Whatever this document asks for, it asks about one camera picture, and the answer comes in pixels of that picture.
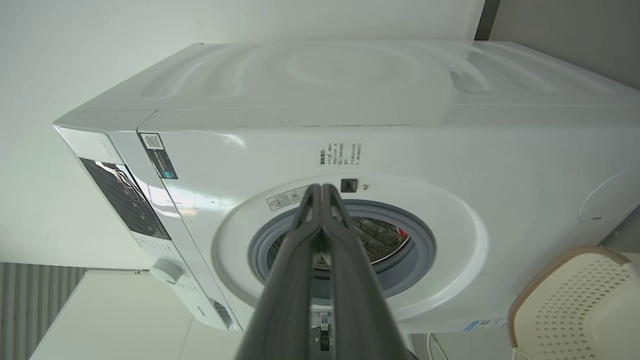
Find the black door latch socket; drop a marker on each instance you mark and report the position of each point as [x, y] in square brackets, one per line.
[348, 185]

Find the cream perforated laundry basket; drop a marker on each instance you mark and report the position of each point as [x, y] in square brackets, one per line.
[575, 310]

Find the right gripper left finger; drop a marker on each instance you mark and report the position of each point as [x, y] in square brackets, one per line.
[285, 300]

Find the grey slatted panel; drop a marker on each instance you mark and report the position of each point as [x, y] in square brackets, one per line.
[30, 310]

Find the washing machine drum opening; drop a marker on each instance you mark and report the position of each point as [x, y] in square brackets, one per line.
[380, 240]

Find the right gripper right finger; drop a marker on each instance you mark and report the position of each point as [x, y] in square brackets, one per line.
[355, 300]

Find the grey rubber door gasket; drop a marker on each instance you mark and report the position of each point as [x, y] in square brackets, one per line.
[400, 275]

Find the grey warning label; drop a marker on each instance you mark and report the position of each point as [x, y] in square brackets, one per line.
[285, 199]

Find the white cabinet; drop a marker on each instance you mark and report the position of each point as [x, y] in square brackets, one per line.
[115, 320]

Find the round white filter cover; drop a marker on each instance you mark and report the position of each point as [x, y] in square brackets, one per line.
[612, 197]

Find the dark QR code sticker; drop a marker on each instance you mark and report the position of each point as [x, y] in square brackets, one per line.
[160, 160]

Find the black washer control panel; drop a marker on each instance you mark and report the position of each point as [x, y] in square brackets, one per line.
[127, 200]

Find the white detergent drawer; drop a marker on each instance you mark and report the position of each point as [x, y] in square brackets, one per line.
[220, 315]

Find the white round control knob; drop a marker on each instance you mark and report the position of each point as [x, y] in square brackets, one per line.
[166, 271]

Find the red garment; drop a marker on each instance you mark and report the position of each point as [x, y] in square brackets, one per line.
[402, 232]

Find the printed text label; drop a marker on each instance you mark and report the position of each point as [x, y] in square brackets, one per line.
[340, 155]

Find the white front-load washing machine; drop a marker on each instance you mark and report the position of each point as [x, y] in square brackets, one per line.
[450, 150]

